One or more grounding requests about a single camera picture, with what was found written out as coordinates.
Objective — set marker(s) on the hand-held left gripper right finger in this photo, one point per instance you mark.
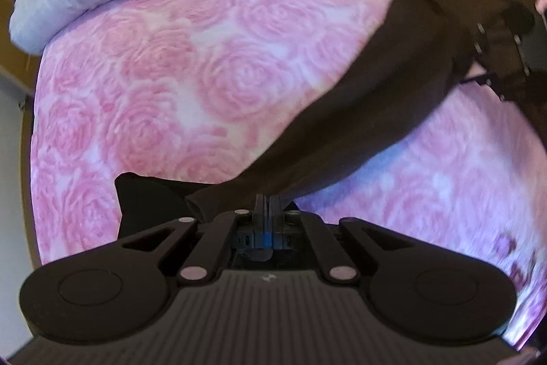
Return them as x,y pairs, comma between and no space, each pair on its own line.
275,219

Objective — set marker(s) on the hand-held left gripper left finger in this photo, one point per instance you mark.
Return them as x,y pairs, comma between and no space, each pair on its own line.
260,219

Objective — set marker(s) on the pink rose blanket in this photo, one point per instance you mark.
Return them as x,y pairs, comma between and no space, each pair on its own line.
171,70

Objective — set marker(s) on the dark brown garment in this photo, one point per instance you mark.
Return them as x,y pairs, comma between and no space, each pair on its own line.
363,112

